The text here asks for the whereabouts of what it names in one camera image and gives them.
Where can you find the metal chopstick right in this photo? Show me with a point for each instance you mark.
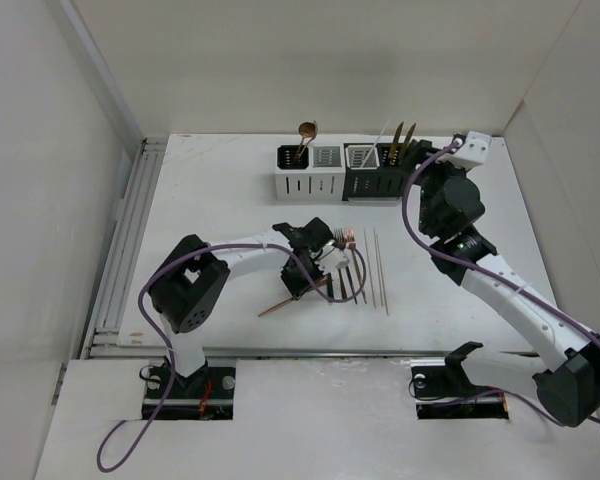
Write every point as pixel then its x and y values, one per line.
pixel 382 285

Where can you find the large copper spoon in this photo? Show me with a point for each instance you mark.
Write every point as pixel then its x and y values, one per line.
pixel 308 132

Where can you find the white chopstick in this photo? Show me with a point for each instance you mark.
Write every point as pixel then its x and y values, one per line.
pixel 373 146

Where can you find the white utensil holder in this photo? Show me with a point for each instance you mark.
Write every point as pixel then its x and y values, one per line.
pixel 316 176

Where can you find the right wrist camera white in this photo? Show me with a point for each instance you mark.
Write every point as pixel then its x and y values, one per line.
pixel 473 152

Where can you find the gold knife black handle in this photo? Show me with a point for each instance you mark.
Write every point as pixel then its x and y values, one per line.
pixel 406 144

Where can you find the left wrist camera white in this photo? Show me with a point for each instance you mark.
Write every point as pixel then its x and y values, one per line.
pixel 332 260

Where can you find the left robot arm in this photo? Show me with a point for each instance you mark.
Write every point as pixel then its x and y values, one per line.
pixel 187 285

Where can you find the copper fork right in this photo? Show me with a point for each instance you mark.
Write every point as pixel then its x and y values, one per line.
pixel 348 237

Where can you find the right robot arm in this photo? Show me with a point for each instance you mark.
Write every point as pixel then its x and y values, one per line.
pixel 569 386

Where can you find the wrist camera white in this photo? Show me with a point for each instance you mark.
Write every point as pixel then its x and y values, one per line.
pixel 473 152
pixel 332 260

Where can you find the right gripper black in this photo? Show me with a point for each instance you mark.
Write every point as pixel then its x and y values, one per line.
pixel 454 168

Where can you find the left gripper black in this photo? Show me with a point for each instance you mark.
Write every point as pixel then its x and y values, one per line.
pixel 295 289

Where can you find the black utensil holder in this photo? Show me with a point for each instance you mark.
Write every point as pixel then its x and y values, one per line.
pixel 373 175

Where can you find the front aluminium rail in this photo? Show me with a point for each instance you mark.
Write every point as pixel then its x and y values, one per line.
pixel 110 351

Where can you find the black fork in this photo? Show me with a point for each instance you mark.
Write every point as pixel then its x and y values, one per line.
pixel 346 272

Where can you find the copper knife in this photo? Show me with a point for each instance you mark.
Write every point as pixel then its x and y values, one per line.
pixel 285 302

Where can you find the aluminium rail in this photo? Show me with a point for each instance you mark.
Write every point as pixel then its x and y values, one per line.
pixel 131 214
pixel 110 351

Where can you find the aluminium rail left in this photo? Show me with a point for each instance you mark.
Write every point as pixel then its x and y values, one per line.
pixel 131 214

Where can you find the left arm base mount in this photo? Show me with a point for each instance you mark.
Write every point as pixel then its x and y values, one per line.
pixel 209 396

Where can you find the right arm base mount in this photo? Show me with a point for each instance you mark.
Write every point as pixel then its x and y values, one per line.
pixel 442 389

